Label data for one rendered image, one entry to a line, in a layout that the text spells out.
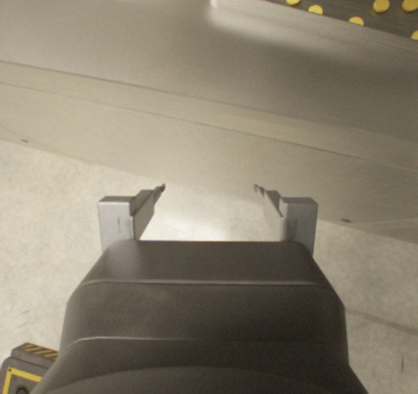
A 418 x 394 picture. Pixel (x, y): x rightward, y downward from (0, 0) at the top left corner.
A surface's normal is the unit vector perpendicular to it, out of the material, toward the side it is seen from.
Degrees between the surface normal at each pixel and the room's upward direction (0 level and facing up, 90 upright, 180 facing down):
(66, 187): 0
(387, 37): 90
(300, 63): 0
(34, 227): 0
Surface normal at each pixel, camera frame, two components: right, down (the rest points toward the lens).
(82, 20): -0.13, -0.16
